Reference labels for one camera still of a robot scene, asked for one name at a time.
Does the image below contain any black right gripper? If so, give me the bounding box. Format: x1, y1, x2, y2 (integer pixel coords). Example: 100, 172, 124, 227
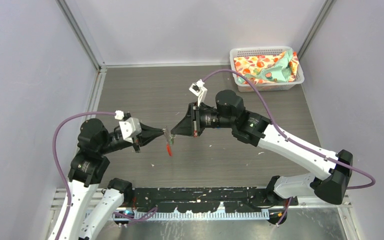
171, 101, 235, 137

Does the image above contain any red key tag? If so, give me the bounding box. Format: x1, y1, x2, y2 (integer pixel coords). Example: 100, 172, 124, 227
166, 143, 173, 157

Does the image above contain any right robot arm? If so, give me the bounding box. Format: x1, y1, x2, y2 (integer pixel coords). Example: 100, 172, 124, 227
170, 90, 353, 205

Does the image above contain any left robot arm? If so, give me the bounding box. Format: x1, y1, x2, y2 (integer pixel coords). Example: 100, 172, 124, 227
48, 114, 165, 240

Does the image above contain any white plastic basket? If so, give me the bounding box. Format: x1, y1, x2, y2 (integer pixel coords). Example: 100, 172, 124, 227
229, 46, 305, 91

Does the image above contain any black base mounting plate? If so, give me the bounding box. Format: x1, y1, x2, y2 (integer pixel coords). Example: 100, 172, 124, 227
123, 186, 288, 213

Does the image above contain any colourful patterned cloth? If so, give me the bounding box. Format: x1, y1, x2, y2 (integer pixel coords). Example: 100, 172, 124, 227
233, 50, 300, 85

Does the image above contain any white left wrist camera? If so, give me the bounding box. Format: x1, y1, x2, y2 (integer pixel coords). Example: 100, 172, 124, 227
114, 110, 142, 143

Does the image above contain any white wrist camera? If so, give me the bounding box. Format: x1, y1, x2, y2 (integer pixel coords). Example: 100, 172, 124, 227
188, 79, 208, 107
114, 110, 142, 143

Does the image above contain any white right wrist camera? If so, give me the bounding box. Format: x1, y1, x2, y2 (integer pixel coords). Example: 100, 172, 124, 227
188, 79, 208, 107

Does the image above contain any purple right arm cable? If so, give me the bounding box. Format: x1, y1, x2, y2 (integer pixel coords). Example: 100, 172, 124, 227
201, 68, 377, 227

